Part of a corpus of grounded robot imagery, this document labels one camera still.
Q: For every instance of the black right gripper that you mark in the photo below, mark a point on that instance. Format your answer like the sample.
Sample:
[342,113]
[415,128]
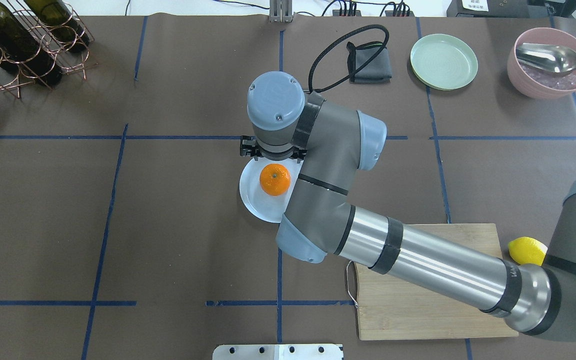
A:
[247,147]

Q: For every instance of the orange mandarin fruit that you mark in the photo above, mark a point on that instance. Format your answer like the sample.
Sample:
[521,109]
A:
[275,179]

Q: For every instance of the light blue plate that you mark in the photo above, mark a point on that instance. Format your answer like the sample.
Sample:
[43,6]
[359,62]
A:
[265,206]

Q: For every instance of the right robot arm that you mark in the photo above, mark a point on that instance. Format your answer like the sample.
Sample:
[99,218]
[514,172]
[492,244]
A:
[335,142]

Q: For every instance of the light green plate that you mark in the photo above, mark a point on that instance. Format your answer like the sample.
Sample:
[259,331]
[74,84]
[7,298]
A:
[443,62]

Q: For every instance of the grey folded cloth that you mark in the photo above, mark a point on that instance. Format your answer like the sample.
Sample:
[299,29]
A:
[377,71]

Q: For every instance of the bamboo cutting board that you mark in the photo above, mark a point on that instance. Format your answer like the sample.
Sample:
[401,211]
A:
[390,308]

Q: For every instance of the pink bowl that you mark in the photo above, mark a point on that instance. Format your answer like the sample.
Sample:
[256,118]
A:
[523,82]

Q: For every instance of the upper yellow lemon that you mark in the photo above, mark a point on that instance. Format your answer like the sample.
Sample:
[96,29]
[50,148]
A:
[527,250]

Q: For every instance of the steel ice scoop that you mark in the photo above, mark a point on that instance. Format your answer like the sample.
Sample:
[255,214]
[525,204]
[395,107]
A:
[556,59]

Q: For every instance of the copper wire bottle rack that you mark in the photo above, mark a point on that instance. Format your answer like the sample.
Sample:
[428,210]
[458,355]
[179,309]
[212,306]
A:
[41,41]

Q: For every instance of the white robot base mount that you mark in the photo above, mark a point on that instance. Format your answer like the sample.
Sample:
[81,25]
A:
[304,351]

